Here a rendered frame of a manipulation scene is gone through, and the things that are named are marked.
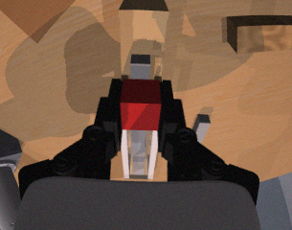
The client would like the brown wooden bar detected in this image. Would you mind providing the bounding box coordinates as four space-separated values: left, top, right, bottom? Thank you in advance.
226 15 292 55

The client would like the brown clipboard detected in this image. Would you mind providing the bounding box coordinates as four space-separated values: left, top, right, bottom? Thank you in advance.
0 0 75 43

